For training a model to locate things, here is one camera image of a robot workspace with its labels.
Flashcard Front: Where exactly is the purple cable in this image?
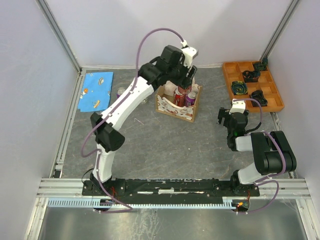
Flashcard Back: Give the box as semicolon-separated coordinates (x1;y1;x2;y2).
81;27;188;214
234;98;288;215

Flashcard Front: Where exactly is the light blue cable duct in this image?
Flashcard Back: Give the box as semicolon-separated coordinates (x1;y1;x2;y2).
47;196;237;210

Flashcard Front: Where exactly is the red soda can back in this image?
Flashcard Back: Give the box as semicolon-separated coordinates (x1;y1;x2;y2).
173;86;186;107

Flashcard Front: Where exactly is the left aluminium corner post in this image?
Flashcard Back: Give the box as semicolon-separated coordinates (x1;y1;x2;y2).
36;0;82;72

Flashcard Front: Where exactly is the red soda can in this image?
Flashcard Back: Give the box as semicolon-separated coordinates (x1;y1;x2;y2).
178;85;192;95
173;86;186;107

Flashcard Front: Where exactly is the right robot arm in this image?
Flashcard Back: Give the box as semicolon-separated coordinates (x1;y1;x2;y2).
214;107;297;198

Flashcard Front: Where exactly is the dark folded sock centre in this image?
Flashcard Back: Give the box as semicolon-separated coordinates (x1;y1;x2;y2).
242;70;261;83

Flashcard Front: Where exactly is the dark sock lower compartment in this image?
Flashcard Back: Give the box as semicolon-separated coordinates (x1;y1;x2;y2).
249;89;268;107

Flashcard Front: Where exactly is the purple fanta can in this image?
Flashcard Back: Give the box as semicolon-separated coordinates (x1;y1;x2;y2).
184;91;197;107
116;87;126;98

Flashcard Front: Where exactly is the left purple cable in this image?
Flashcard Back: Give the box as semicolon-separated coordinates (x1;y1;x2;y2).
81;27;188;214

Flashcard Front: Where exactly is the blue patterned cloth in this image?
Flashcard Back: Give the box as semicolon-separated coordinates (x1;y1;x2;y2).
77;72;114;113

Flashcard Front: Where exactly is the right aluminium corner post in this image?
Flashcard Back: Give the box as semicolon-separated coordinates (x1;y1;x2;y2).
259;0;301;60

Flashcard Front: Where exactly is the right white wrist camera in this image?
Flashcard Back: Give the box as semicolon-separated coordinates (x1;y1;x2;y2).
229;99;246;114

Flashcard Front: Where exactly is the orange wooden divided tray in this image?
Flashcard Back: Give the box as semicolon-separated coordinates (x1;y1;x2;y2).
222;61;285;113

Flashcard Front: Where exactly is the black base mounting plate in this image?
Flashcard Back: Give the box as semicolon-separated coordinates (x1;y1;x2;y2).
81;177;261;205

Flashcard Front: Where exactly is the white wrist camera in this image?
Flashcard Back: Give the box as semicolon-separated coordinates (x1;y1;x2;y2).
181;40;199;68
229;99;246;114

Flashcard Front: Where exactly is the canvas tote bag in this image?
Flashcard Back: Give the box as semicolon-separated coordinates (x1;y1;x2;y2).
155;78;203;123

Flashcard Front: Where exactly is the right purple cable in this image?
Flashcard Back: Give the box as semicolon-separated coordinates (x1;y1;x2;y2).
234;98;288;215

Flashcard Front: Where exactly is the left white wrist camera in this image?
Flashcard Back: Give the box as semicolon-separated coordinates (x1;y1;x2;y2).
181;40;199;68

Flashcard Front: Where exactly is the red soda can front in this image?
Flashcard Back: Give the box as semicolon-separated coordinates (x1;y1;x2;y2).
178;85;192;95

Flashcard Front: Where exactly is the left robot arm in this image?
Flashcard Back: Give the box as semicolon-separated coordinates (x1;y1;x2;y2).
90;45;198;195

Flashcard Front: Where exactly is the rolled dark sock blue-yellow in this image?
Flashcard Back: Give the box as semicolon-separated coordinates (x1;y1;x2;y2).
231;81;248;96

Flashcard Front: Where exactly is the aluminium corner post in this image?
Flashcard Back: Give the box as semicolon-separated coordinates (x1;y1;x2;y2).
36;0;82;72
259;0;301;60

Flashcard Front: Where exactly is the aluminium frame rail front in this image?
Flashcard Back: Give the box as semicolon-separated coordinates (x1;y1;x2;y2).
36;178;311;200

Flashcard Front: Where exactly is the dark sock top corner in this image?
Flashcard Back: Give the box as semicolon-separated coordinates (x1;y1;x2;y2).
252;57;269;72

